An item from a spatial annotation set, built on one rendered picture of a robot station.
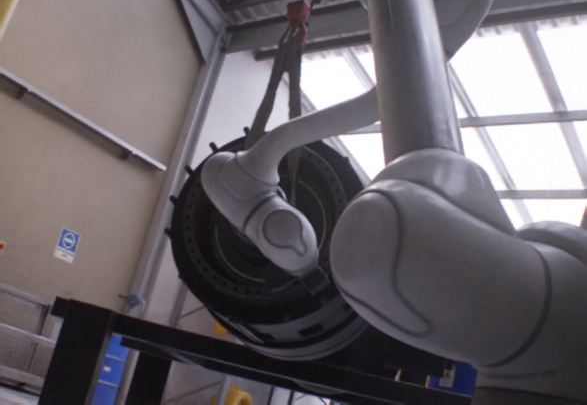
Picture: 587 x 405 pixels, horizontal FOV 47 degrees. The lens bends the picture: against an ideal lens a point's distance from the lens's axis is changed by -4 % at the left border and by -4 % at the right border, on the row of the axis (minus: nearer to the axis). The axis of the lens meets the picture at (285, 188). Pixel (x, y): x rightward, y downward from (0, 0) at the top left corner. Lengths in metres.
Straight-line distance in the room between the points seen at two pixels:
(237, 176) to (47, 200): 7.02
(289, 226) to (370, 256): 0.63
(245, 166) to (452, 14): 0.49
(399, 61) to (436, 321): 0.37
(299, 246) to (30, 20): 7.31
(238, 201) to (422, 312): 0.75
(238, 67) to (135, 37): 1.96
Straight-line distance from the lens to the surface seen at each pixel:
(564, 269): 0.83
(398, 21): 0.99
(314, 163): 1.75
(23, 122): 8.23
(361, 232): 0.70
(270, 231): 1.31
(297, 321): 1.72
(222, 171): 1.41
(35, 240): 8.28
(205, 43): 9.99
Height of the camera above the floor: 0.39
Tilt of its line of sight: 18 degrees up
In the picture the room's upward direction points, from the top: 15 degrees clockwise
